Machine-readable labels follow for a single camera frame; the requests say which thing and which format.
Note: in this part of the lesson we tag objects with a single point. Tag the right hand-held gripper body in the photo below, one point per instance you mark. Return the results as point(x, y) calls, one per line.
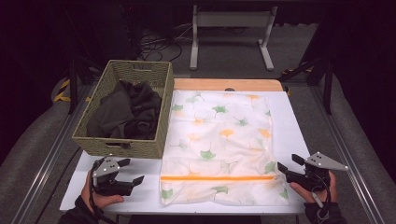
point(320, 163)

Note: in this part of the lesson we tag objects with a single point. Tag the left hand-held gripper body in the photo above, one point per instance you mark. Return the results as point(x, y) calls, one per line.
point(104, 168)

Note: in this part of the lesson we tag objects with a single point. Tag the green woven basket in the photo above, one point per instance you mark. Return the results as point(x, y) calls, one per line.
point(134, 149)

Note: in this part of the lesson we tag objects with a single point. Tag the dark clothing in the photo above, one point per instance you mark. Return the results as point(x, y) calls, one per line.
point(130, 109)

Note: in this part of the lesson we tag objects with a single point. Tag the leaf-print mesh laundry bag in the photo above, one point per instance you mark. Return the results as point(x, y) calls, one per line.
point(224, 140)

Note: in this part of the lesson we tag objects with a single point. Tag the person's right hand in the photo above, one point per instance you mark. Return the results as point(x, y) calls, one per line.
point(303, 193)

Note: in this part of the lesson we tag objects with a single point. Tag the person's left hand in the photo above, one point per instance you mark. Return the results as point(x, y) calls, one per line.
point(99, 201)

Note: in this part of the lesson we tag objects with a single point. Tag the black metal stand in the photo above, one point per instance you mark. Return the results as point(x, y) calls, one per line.
point(73, 87)
point(327, 87)

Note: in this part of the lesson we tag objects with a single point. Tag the yellow-black floor tape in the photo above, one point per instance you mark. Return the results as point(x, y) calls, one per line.
point(295, 70)
point(63, 90)

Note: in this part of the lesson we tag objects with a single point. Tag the grey metal stand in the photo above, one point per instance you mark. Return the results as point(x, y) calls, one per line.
point(232, 19)

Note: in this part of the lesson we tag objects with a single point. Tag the grey metal floor rail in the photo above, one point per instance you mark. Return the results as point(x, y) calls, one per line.
point(46, 161)
point(348, 155)

